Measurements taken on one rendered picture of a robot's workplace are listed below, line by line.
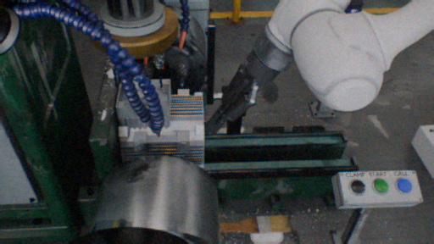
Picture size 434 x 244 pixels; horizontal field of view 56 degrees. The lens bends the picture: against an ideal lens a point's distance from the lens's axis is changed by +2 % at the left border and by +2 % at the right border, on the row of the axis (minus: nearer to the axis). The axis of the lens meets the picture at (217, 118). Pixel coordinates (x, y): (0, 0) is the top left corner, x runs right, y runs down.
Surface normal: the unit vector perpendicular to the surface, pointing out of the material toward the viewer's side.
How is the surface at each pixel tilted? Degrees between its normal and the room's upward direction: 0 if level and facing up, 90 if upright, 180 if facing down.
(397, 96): 0
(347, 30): 21
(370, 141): 0
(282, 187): 90
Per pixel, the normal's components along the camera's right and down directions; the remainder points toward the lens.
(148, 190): 0.00, -0.73
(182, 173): 0.44, -0.67
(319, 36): -0.50, -0.56
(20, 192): 0.07, 0.69
